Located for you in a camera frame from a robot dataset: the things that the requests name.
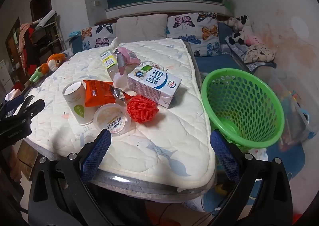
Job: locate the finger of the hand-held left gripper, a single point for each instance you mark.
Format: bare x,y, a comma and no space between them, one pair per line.
33,107
28,100

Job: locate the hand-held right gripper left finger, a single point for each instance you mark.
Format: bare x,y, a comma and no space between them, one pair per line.
96,157

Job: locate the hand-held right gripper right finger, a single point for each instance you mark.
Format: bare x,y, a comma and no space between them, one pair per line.
224,156

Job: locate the green plastic mesh basket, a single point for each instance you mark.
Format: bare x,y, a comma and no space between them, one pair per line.
249,96

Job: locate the yellow label plastic tube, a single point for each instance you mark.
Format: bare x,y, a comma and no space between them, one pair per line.
108,58

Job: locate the white and blue milk carton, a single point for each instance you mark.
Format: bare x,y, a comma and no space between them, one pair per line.
154,84

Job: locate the silver foil pouch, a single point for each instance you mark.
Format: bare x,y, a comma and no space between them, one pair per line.
121,63

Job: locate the pink package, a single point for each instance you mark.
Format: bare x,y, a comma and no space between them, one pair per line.
129,55

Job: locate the clear round plastic container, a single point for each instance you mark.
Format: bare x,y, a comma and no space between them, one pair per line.
112,119

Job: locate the white round lid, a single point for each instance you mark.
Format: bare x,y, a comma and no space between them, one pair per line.
77,104

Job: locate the orange plush toy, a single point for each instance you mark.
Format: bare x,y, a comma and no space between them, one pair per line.
53,60

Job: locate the hanging red and pink clothes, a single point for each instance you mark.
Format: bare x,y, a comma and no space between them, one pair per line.
27,41

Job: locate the orange snack wrapper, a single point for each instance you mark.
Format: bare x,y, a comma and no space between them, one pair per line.
98,92

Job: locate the blue floor mat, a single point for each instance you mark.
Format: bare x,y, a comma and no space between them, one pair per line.
289,161

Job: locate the white quilted mat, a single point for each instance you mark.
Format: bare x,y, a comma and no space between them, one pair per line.
159,141

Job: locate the crumpled plastic wrapper red label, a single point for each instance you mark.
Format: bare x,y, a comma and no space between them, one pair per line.
142,109

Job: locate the metal shelf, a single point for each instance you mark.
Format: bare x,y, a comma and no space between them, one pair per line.
47,34

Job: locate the clear plastic cup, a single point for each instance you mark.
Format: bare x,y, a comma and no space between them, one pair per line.
119,80

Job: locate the clear plastic storage bin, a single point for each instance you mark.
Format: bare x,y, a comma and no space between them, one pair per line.
291,106

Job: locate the blue sofa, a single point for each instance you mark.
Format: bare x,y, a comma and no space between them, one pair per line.
219,63

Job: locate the small butterfly print pillow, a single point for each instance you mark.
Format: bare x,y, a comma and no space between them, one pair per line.
98,35

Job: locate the dark wooden door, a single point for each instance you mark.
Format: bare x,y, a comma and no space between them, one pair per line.
41,2

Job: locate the spotted beige cloth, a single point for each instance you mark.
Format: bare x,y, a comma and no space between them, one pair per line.
259,54

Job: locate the blue checkered blanket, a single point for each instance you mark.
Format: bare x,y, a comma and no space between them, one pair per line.
236,48

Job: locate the pink plush toy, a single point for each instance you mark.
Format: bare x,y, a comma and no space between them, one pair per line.
254,40

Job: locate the large butterfly print pillow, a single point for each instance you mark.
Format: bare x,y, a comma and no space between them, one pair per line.
194,31

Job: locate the black and white cow plush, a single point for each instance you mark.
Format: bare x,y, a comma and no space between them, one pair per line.
239,25

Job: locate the beige pillow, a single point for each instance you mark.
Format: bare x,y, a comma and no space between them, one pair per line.
140,28

